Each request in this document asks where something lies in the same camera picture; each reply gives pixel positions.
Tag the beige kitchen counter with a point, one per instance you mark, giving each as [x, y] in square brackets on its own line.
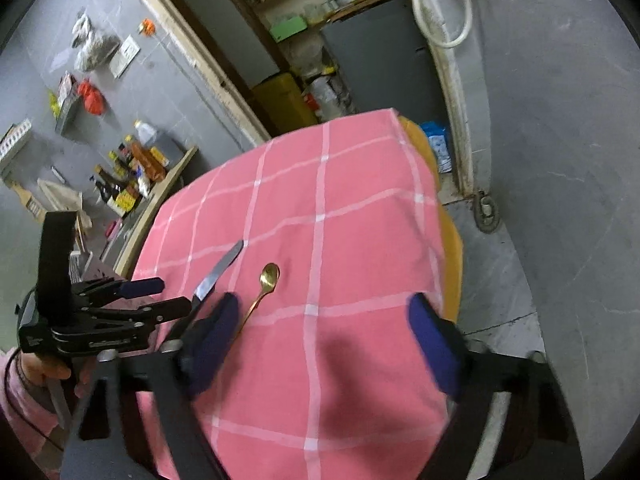
[165, 190]

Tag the white wall socket plate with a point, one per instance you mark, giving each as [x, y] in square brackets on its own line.
[125, 56]

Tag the beige hanging towel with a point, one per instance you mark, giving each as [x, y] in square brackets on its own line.
[62, 197]

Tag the gold spoon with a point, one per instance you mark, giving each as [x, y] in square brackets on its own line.
[270, 276]

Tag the red plastic bag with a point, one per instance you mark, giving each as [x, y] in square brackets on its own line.
[91, 97]

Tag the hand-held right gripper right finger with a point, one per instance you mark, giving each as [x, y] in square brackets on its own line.
[435, 345]

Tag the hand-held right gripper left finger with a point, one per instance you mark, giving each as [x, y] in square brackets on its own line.
[210, 340]

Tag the pink soap dish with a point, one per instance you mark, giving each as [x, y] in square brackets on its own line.
[114, 230]

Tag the orange wall hook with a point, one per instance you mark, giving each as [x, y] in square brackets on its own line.
[146, 26]

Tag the person's left forearm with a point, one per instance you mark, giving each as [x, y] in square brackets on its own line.
[20, 420]

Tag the grey wall shelf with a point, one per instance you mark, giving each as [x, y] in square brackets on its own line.
[67, 115]

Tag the hanging clear plastic bags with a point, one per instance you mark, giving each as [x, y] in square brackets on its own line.
[92, 42]

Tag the pink checked tablecloth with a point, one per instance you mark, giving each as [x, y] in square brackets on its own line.
[340, 260]

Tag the grey cabinet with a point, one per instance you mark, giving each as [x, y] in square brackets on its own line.
[380, 55]

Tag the row of sauce bottles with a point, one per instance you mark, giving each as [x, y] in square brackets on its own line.
[130, 170]

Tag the blue plastic bag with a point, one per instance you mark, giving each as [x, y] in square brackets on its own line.
[439, 145]

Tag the yellow packet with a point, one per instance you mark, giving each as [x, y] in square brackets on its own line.
[51, 102]

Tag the white wall rack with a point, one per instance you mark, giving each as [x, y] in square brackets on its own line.
[14, 142]

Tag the wooden spatula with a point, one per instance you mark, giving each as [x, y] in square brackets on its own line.
[30, 202]

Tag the yellow drum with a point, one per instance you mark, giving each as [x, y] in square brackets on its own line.
[282, 102]

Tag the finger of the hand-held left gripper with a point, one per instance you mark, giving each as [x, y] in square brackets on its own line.
[165, 309]
[142, 287]

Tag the cream door frame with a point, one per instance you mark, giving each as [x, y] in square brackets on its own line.
[210, 70]

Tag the yellow wooden table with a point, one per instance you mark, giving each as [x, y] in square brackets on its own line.
[450, 240]

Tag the person's left hand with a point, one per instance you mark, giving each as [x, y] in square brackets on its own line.
[45, 367]

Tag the round metal floor fitting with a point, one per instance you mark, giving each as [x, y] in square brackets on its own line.
[487, 212]

